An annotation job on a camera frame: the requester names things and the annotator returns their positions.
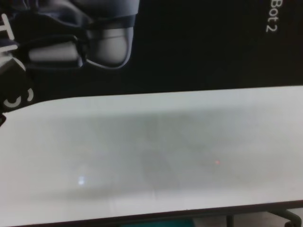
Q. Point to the black robot print poster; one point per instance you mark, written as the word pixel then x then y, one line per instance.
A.
pixel 189 47

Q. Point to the teal object under table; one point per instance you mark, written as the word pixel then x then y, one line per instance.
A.
pixel 158 224

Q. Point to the black metal table frame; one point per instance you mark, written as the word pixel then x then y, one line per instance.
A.
pixel 229 221

